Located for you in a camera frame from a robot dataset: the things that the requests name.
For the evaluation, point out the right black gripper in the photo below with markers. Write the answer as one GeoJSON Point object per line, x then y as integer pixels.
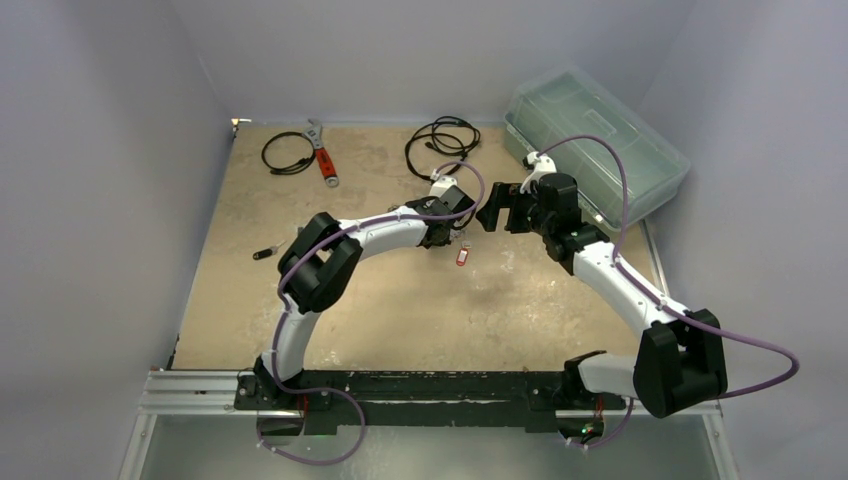
{"type": "Point", "coordinates": [511, 208]}

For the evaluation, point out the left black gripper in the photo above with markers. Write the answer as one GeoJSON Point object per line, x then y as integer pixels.
{"type": "Point", "coordinates": [428, 203]}

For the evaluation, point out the red tagged key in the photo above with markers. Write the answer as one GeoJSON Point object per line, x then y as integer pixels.
{"type": "Point", "coordinates": [463, 254]}

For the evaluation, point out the large metal keyring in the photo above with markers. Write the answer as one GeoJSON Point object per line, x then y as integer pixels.
{"type": "Point", "coordinates": [461, 228]}

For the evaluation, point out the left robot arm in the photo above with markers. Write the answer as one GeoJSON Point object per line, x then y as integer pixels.
{"type": "Point", "coordinates": [319, 264]}

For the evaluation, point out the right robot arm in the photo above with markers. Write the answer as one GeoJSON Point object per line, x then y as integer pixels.
{"type": "Point", "coordinates": [680, 360]}

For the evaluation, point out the clear plastic storage box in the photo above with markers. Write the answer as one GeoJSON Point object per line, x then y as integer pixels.
{"type": "Point", "coordinates": [624, 169]}

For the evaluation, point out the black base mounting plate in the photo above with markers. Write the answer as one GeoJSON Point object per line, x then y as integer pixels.
{"type": "Point", "coordinates": [530, 400]}

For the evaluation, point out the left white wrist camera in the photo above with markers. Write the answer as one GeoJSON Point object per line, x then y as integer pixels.
{"type": "Point", "coordinates": [441, 183]}

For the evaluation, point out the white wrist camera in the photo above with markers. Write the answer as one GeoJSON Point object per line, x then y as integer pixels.
{"type": "Point", "coordinates": [441, 183]}
{"type": "Point", "coordinates": [538, 165]}

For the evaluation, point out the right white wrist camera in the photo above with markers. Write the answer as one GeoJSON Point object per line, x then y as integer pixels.
{"type": "Point", "coordinates": [538, 165]}

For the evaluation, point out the red handled adjustable wrench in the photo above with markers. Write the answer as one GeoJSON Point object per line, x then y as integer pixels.
{"type": "Point", "coordinates": [314, 134]}

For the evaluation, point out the aluminium frame rail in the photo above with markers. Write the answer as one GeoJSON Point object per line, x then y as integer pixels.
{"type": "Point", "coordinates": [197, 392]}

